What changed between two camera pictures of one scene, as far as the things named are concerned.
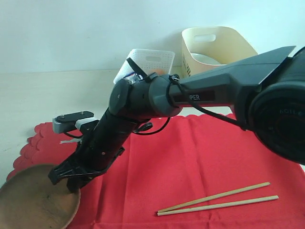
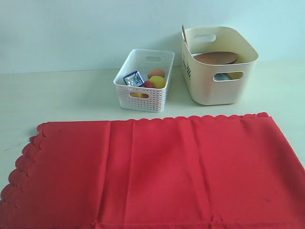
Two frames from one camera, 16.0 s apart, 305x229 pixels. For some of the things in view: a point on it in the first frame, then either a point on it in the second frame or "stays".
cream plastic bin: [223, 44] stays
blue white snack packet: [134, 78] stays
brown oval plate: [30, 200] → [217, 57]
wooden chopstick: [215, 197] → [184, 34]
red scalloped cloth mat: [206, 171] stays
